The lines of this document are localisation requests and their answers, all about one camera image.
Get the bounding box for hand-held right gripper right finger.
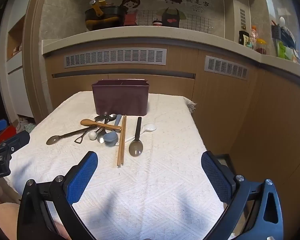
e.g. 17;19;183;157
201;151;284;240

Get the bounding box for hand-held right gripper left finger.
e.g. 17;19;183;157
17;151;98;240

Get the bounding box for dark utensil handle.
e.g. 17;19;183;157
46;126;97;145

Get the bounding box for black spatula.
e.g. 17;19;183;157
74;115;109;145

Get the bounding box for white ball handled metal spoon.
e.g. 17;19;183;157
88;129;104;140

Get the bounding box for grey spoon handle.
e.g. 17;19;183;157
103;114;122;143

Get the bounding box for wooden spoon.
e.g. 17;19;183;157
80;119;122;131

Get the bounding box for maroon plastic utensil holder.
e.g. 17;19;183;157
91;79;150;116

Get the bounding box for clothes on floor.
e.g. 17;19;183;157
16;119;36;133

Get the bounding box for wooden chopstick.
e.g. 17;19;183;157
120;115;127;166
117;115;125;166

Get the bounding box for person's left leg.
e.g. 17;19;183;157
0;202;70;240

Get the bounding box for wooden kitchen cabinet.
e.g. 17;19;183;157
44;40;300;232

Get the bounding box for white woven table cloth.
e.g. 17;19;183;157
4;91;237;240

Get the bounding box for white ceramic spoon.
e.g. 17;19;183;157
115;124;157;146

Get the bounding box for small grey vent grille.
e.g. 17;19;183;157
204;55;248;81

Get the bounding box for large grey vent grille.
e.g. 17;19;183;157
64;48;167;68

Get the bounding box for yellow lidded jar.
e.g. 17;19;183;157
255;38;267;55

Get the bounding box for black packet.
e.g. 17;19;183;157
239;31;250;46

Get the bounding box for green packets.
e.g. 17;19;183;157
276;41;300;61

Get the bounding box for clear bottle with orange cap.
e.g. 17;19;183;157
250;25;258;48

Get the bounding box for black wok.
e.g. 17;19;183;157
84;5;127;31

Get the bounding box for stone kitchen countertop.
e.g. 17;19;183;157
42;25;300;85

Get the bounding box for black storage rack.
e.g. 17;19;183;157
271;25;297;48

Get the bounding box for black handled clear spoon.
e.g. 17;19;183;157
129;117;143;157

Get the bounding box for yellow pan handle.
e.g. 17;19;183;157
89;0;108;18

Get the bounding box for cartoon wall poster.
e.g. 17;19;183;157
120;0;213;28

